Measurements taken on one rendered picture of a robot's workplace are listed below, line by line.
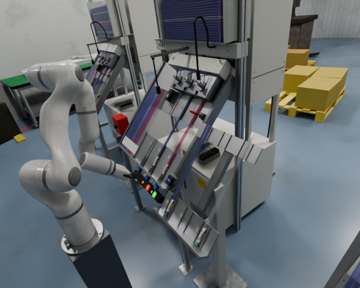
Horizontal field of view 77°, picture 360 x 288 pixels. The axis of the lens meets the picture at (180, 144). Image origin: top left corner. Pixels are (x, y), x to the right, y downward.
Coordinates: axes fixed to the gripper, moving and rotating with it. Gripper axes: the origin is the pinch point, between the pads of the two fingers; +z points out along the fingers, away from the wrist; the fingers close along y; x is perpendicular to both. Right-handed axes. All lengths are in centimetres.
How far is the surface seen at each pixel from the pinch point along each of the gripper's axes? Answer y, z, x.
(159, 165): 3.5, 10.1, 11.5
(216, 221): 47, 23, 5
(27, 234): -93, -4, -110
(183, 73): -11, 3, 67
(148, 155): -10.8, 10.0, 12.0
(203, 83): 11, 3, 64
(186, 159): 20.9, 10.2, 23.6
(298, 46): -245, 438, 380
